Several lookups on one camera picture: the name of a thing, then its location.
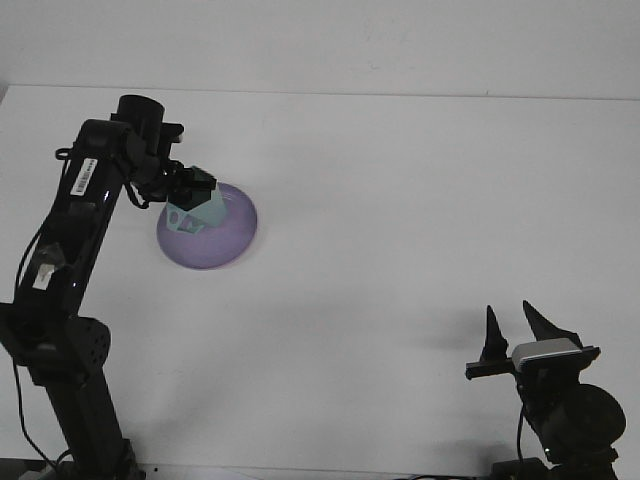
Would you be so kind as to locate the pale blue hexagonal cup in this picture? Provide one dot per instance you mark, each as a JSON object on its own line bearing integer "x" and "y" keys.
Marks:
{"x": 212, "y": 212}

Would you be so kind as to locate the pale purple round plate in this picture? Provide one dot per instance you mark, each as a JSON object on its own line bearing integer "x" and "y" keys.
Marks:
{"x": 220, "y": 247}

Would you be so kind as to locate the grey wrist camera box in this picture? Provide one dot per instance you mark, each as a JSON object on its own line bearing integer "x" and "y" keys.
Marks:
{"x": 547, "y": 352}
{"x": 172, "y": 132}

